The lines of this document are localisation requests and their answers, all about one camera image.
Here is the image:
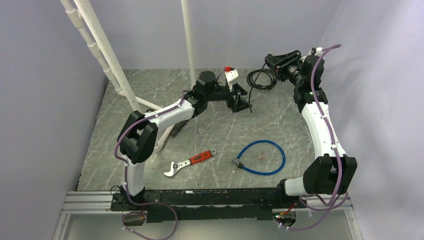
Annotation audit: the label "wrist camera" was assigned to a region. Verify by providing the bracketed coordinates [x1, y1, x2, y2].
[308, 47, 324, 56]
[224, 66, 241, 92]

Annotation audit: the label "blue cable lock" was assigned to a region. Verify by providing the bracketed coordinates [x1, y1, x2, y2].
[229, 139, 287, 176]

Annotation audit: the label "silver lock keys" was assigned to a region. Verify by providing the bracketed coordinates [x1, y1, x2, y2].
[256, 151, 266, 161]

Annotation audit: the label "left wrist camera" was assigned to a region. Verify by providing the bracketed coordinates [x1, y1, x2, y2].
[224, 66, 241, 92]

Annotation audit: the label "white PVC pipe frame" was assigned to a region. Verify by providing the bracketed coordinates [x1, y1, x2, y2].
[60, 0, 199, 153]

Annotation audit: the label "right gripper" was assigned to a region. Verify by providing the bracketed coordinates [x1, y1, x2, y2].
[265, 50, 305, 88]

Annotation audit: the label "black USB cable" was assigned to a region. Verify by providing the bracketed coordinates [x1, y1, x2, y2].
[246, 62, 278, 114]

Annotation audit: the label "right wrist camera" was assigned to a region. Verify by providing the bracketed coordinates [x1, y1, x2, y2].
[308, 47, 324, 56]

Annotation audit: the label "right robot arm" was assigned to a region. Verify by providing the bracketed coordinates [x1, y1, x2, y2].
[264, 48, 358, 208]

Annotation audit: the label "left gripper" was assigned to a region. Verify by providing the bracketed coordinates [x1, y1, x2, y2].
[205, 82, 253, 113]

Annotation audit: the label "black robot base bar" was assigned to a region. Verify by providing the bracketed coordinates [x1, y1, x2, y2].
[110, 186, 303, 223]

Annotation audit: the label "black corrugated hose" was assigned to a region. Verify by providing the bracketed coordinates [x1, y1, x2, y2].
[169, 120, 188, 138]

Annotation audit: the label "aluminium rail frame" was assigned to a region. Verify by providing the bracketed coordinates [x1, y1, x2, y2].
[52, 191, 113, 240]

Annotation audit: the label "red handled adjustable wrench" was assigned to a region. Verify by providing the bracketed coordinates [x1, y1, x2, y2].
[163, 149, 218, 178]

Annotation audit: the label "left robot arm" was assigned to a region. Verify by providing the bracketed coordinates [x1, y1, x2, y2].
[114, 68, 252, 210]

